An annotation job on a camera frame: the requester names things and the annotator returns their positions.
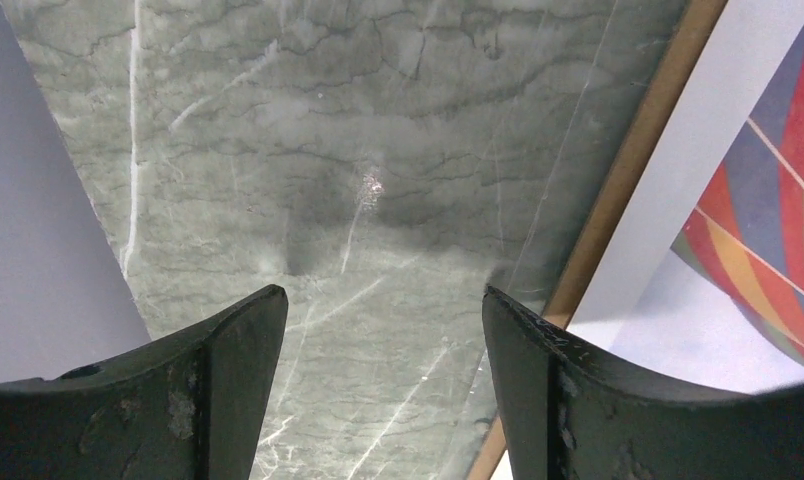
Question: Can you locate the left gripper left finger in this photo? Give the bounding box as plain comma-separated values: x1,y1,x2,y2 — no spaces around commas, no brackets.
0,285,288,479

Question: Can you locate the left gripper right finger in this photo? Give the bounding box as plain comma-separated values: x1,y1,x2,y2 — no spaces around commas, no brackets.
482,286,804,479

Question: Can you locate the hot air balloon photo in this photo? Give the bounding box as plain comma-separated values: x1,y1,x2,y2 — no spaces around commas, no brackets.
559,1,804,395

